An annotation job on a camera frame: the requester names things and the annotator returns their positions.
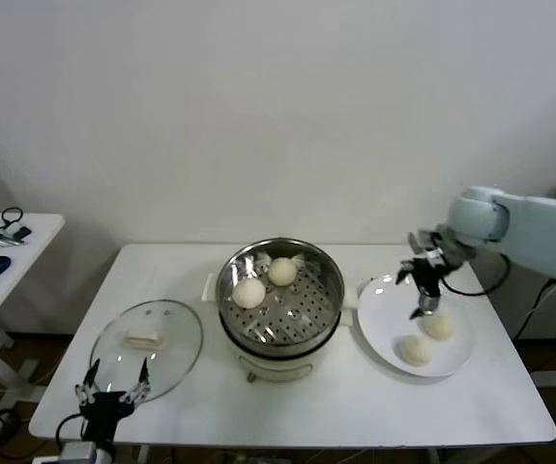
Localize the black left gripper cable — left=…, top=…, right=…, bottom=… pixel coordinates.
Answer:
left=55, top=412, right=86, bottom=447

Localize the white side table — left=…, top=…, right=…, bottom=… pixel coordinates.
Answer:
left=0, top=212, right=66, bottom=403

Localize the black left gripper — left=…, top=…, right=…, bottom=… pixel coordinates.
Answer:
left=74, top=357, right=153, bottom=443

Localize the black cord loop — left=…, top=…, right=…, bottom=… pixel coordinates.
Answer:
left=1, top=207, right=27, bottom=227

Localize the white round plate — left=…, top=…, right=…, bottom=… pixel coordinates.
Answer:
left=356, top=274, right=479, bottom=379

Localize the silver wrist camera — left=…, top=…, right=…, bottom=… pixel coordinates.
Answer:
left=406, top=230, right=443, bottom=267
left=58, top=441, right=101, bottom=464

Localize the black power adapter cable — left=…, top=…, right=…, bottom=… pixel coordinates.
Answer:
left=512, top=277, right=556, bottom=343

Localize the glass lid with cream handle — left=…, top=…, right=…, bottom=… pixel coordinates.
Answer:
left=89, top=299, right=206, bottom=405

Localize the stainless steel steamer basket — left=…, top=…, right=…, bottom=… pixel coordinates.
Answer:
left=202, top=237, right=361, bottom=353

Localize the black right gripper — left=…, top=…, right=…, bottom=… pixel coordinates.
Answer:
left=395, top=257, right=448, bottom=321

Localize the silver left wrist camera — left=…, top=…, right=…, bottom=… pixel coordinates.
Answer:
left=58, top=441, right=101, bottom=464

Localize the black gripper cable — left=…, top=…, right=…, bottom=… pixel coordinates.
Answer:
left=444, top=249, right=512, bottom=298
left=55, top=412, right=86, bottom=447

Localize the white electric cooker base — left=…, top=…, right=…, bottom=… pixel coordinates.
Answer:
left=219, top=308, right=356, bottom=384

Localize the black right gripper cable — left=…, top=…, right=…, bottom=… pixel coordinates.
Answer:
left=444, top=249, right=512, bottom=298

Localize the white steamed baozi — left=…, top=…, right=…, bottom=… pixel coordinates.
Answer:
left=268, top=257, right=301, bottom=288
left=422, top=311, right=457, bottom=341
left=232, top=279, right=267, bottom=311
left=397, top=334, right=435, bottom=365

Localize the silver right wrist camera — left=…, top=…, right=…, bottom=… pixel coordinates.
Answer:
left=406, top=230, right=443, bottom=267

